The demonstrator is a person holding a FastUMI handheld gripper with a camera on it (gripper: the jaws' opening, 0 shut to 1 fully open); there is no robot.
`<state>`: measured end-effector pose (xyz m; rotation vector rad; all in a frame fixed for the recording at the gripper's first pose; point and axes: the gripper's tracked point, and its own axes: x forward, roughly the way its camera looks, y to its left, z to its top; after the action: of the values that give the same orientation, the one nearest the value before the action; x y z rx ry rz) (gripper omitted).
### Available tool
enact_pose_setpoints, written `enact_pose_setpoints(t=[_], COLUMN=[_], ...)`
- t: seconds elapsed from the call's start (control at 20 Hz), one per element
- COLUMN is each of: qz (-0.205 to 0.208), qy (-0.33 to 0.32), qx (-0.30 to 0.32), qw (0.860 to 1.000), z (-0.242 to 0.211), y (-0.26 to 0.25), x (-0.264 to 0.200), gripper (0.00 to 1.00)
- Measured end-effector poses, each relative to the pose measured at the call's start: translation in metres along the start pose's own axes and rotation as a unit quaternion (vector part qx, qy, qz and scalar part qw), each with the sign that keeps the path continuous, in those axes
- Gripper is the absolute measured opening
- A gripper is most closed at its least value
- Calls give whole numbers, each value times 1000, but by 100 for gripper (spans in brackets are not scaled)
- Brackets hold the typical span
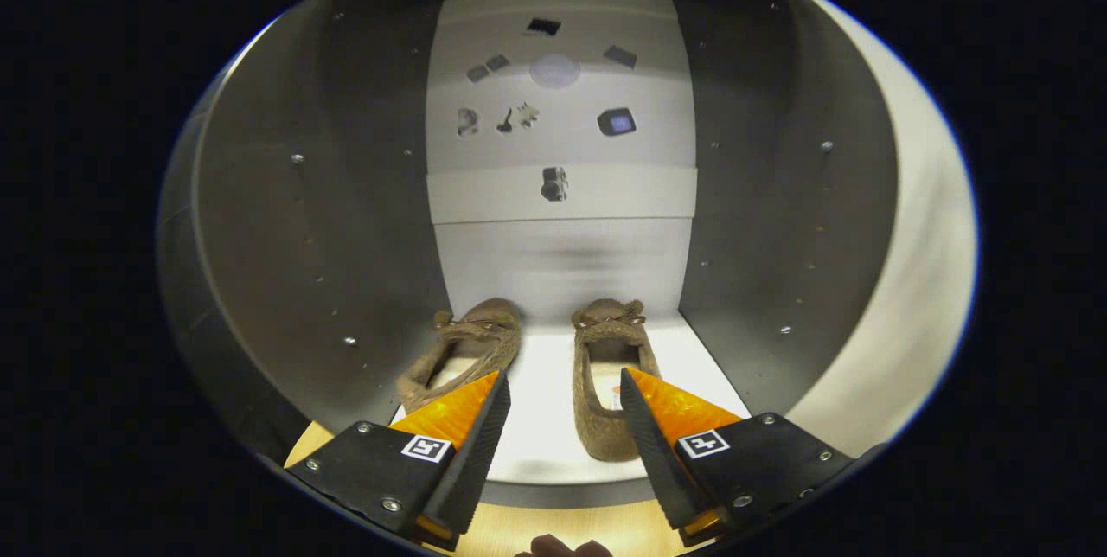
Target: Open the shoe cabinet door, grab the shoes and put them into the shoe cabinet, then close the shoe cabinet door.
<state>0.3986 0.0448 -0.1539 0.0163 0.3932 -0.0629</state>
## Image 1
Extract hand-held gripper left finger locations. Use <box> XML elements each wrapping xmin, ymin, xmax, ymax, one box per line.
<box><xmin>285</xmin><ymin>369</ymin><xmax>512</xmax><ymax>552</ymax></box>

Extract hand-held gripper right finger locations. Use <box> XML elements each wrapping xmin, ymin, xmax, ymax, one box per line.
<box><xmin>619</xmin><ymin>367</ymin><xmax>857</xmax><ymax>548</ymax></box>

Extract brown fuzzy shoe with bow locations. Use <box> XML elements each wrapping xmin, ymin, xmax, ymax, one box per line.
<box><xmin>571</xmin><ymin>298</ymin><xmax>662</xmax><ymax>463</ymax></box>
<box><xmin>396</xmin><ymin>298</ymin><xmax>524</xmax><ymax>415</ymax></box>

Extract grey shoe cabinet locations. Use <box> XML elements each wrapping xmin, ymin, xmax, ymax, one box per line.
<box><xmin>156</xmin><ymin>0</ymin><xmax>900</xmax><ymax>510</ymax></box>

